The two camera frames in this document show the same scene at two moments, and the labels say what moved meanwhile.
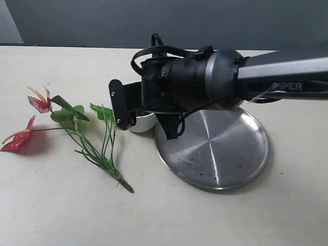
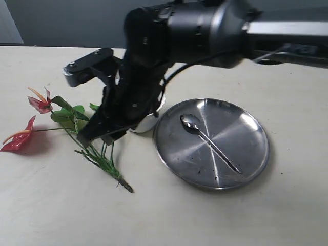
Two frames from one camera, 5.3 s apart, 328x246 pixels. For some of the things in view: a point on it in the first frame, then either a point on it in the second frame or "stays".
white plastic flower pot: x=146 y=121 stays
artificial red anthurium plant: x=96 y=134 stays
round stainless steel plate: x=219 y=149 stays
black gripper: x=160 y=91 to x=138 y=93
